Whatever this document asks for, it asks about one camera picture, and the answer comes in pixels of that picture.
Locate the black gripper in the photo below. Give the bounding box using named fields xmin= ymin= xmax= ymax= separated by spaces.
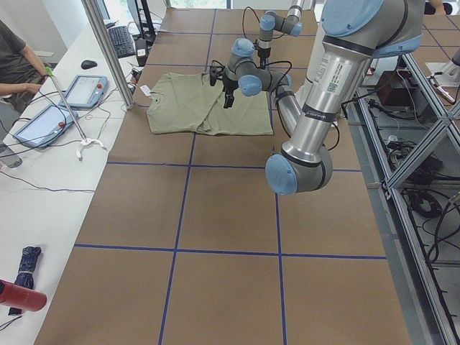
xmin=257 ymin=47 xmax=270 ymax=69
xmin=222 ymin=70 xmax=238 ymax=109

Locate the green long-sleeve shirt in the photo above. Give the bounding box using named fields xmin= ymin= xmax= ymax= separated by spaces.
xmin=147 ymin=72 xmax=273 ymax=136

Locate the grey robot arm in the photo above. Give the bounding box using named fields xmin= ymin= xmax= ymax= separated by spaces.
xmin=211 ymin=1 xmax=425 ymax=195
xmin=255 ymin=1 xmax=304 ymax=69

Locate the white paper hang tag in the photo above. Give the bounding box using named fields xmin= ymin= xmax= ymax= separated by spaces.
xmin=140 ymin=85 xmax=151 ymax=98

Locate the black keyboard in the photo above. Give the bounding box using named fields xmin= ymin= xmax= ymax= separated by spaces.
xmin=108 ymin=26 xmax=136 ymax=58

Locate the brown box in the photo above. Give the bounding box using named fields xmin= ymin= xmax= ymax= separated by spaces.
xmin=377 ymin=70 xmax=418 ymax=107

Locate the far teach pendant tablet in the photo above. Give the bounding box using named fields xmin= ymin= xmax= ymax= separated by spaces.
xmin=64 ymin=75 xmax=109 ymax=110

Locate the teach pendant tablet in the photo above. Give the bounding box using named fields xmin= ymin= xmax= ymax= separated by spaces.
xmin=12 ymin=105 xmax=78 ymax=148
xmin=64 ymin=75 xmax=109 ymax=110

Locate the black computer mouse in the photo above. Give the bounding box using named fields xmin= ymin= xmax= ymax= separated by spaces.
xmin=80 ymin=60 xmax=98 ymax=70

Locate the metal reaching stick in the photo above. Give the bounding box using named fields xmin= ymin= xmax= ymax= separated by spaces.
xmin=45 ymin=67 xmax=107 ymax=162

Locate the near teach pendant tablet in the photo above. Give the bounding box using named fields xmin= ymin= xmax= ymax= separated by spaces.
xmin=12 ymin=105 xmax=78 ymax=148

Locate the seated person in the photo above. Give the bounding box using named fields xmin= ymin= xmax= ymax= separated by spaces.
xmin=0 ymin=19 xmax=50 ymax=141

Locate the folded dark blue umbrella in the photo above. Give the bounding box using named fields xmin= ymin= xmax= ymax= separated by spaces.
xmin=8 ymin=247 xmax=42 ymax=316

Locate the red cylindrical bottle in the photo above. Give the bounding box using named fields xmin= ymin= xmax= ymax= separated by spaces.
xmin=1 ymin=280 xmax=47 ymax=312

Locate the aluminium camera post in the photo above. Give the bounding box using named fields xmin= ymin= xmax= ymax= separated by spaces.
xmin=81 ymin=0 xmax=134 ymax=110

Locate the aluminium frame rail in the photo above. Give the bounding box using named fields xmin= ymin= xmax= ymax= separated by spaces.
xmin=344 ymin=46 xmax=459 ymax=344

